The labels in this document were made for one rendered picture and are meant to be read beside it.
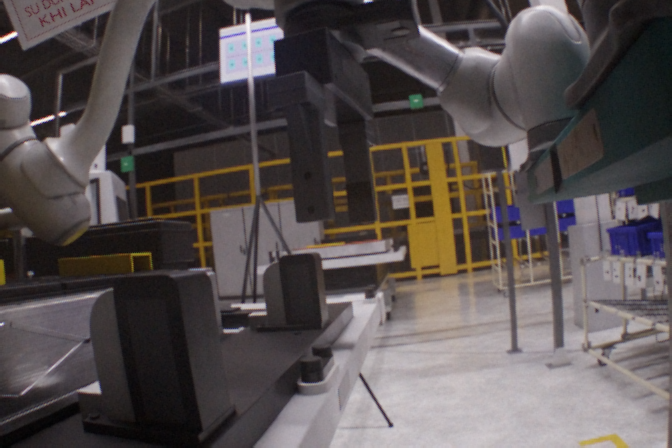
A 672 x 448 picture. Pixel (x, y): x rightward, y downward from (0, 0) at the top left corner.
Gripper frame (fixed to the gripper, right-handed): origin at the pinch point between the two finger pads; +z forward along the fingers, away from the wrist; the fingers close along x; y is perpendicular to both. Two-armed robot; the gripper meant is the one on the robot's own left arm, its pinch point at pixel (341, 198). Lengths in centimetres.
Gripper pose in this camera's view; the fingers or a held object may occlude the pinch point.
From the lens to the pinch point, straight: 39.8
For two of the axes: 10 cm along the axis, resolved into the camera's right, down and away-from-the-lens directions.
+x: -3.1, -0.5, -9.5
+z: 1.1, 9.9, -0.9
